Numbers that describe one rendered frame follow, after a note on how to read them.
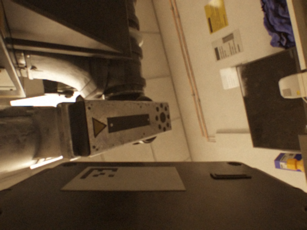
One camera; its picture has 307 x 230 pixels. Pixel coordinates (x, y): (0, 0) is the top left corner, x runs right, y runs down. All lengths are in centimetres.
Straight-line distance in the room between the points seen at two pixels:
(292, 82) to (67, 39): 89
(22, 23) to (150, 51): 207
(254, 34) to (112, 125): 163
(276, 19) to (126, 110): 122
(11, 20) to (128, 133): 22
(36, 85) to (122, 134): 150
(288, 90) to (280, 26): 52
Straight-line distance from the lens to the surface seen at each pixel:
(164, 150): 218
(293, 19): 133
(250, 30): 180
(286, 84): 98
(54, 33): 30
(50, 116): 27
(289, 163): 154
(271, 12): 140
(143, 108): 34
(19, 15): 27
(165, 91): 225
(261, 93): 150
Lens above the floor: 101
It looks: 55 degrees up
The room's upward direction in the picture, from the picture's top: 99 degrees counter-clockwise
